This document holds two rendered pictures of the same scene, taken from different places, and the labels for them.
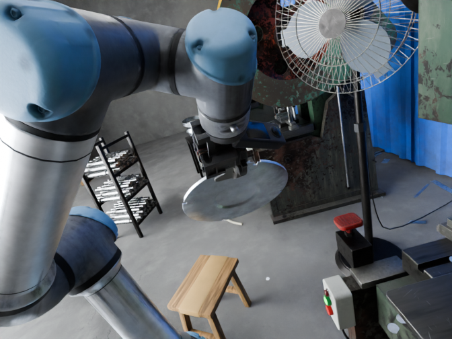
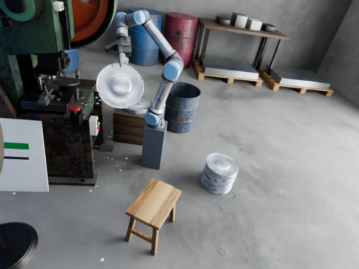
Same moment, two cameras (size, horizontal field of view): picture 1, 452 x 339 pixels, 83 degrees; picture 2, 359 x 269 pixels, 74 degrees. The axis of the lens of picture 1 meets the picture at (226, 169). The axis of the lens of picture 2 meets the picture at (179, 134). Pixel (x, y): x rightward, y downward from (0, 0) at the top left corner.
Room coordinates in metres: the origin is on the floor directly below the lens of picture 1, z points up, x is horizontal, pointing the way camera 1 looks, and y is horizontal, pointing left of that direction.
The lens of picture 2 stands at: (2.04, 0.12, 1.61)
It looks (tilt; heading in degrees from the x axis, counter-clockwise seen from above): 35 degrees down; 168
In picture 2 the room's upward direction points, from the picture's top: 10 degrees clockwise
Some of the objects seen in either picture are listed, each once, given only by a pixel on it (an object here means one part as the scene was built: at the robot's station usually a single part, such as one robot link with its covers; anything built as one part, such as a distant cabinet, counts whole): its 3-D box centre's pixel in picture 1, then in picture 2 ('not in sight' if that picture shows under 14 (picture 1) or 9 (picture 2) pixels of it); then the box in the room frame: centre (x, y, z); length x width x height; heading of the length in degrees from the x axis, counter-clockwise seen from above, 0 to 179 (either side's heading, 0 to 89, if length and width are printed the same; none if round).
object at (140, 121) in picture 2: not in sight; (135, 120); (-0.17, 0.09, 0.18); 0.40 x 0.38 x 0.35; 82
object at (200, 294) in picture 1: (213, 303); (153, 215); (1.01, 0.26, 0.16); 0.34 x 0.24 x 0.34; 150
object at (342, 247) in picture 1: (355, 260); (77, 123); (0.59, -0.30, 0.62); 0.10 x 0.06 x 0.20; 179
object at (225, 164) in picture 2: not in sight; (222, 164); (0.53, 0.87, 0.24); 0.29 x 0.29 x 0.01
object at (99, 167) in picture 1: (120, 185); not in sight; (2.41, 1.05, 0.47); 0.46 x 0.43 x 0.95; 69
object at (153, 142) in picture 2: not in sight; (154, 144); (0.28, 0.27, 0.23); 0.18 x 0.18 x 0.45; 78
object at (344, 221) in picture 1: (348, 229); (75, 111); (0.61, -0.30, 0.72); 0.07 x 0.06 x 0.08; 89
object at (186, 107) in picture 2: not in sight; (179, 108); (-0.43, 0.59, 0.24); 0.42 x 0.42 x 0.48
